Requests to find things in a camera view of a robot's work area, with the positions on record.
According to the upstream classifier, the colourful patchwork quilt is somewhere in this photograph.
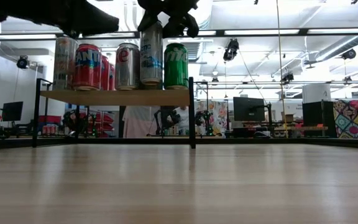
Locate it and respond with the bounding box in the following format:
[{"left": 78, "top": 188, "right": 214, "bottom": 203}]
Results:
[{"left": 333, "top": 98, "right": 358, "bottom": 140}]

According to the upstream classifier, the grey ceiling duct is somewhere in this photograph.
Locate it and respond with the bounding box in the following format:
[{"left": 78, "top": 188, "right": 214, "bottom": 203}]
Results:
[{"left": 314, "top": 33, "right": 358, "bottom": 62}]

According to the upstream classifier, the black computer monitor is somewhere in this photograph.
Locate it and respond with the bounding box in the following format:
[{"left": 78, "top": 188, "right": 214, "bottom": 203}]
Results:
[
  {"left": 1, "top": 101, "right": 24, "bottom": 123},
  {"left": 232, "top": 96, "right": 266, "bottom": 123}
]

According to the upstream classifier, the white box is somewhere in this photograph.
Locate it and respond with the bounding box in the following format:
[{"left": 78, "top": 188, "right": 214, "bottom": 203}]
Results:
[{"left": 301, "top": 83, "right": 332, "bottom": 105}]

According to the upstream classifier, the red storage box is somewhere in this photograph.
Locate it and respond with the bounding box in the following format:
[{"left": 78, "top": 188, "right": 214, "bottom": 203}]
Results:
[{"left": 38, "top": 114, "right": 63, "bottom": 124}]

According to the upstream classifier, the white Celsius Arctic Vibe can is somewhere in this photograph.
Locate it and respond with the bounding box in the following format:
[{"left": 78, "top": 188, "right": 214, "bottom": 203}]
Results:
[{"left": 139, "top": 21, "right": 164, "bottom": 86}]

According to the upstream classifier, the shelf with bottles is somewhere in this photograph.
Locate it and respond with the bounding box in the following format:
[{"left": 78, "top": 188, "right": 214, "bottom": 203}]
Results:
[{"left": 163, "top": 124, "right": 190, "bottom": 137}]

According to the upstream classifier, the black overhead crossbar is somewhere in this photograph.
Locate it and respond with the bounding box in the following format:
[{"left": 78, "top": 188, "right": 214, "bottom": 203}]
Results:
[{"left": 0, "top": 27, "right": 358, "bottom": 41}]

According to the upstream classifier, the silver Diet Coke can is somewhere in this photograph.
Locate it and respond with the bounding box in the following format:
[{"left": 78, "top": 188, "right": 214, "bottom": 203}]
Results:
[{"left": 115, "top": 42, "right": 141, "bottom": 91}]

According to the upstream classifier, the black desk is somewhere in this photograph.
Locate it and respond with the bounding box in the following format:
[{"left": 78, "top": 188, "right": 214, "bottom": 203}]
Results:
[{"left": 228, "top": 121, "right": 273, "bottom": 139}]

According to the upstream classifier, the black ceiling camera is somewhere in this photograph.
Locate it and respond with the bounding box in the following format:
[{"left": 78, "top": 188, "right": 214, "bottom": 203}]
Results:
[
  {"left": 281, "top": 72, "right": 295, "bottom": 85},
  {"left": 16, "top": 55, "right": 30, "bottom": 70},
  {"left": 341, "top": 49, "right": 357, "bottom": 60}
]

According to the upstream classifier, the floral patterned cloth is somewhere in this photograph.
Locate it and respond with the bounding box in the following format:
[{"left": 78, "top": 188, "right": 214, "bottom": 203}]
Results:
[{"left": 196, "top": 100, "right": 229, "bottom": 137}]

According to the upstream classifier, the black ceiling spotlight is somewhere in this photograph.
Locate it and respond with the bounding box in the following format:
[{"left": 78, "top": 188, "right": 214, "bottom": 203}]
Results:
[{"left": 223, "top": 38, "right": 240, "bottom": 62}]

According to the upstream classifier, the black partition panel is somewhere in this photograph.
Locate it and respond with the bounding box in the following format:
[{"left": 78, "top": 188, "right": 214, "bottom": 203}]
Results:
[{"left": 302, "top": 101, "right": 337, "bottom": 139}]

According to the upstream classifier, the white orange Celsius can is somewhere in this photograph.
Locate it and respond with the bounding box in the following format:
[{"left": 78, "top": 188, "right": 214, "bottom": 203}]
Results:
[{"left": 53, "top": 36, "right": 79, "bottom": 91}]

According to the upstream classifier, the black aluminium table frame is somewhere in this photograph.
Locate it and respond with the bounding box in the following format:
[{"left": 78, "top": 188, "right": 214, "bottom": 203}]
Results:
[{"left": 0, "top": 136, "right": 358, "bottom": 152}]

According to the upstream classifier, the green Sprite can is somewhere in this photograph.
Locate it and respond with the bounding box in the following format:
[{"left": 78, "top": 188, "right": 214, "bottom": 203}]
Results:
[{"left": 163, "top": 42, "right": 190, "bottom": 90}]

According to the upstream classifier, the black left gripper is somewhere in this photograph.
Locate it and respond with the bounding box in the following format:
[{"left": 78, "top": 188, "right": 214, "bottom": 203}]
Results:
[{"left": 47, "top": 0, "right": 120, "bottom": 37}]

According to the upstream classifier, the wooden shelf black metal frame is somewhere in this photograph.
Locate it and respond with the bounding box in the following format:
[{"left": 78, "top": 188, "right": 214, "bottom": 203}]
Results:
[{"left": 32, "top": 76, "right": 197, "bottom": 149}]

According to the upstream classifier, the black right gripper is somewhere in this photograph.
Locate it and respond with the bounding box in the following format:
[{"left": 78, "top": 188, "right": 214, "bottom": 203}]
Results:
[{"left": 137, "top": 0, "right": 200, "bottom": 39}]

